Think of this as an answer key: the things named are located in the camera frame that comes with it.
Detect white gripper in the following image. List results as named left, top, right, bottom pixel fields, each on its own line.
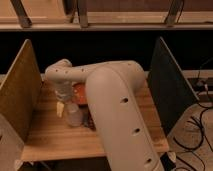
left=54, top=81, right=73, bottom=118

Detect white ceramic cup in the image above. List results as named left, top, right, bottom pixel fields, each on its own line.
left=66, top=103, right=83, bottom=127

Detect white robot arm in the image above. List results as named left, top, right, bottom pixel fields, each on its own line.
left=45, top=59, right=164, bottom=171

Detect orange bowl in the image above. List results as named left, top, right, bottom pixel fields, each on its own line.
left=73, top=83, right=87, bottom=105

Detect left wooden side panel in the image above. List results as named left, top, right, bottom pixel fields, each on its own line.
left=0, top=39, right=42, bottom=141

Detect dark right side panel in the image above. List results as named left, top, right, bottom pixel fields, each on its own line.
left=148, top=37, right=199, bottom=135

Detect wooden shelf frame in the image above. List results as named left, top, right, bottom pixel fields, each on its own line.
left=0, top=0, right=213, bottom=31

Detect black floor cables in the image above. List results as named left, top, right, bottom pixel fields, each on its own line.
left=172, top=56, right=213, bottom=171

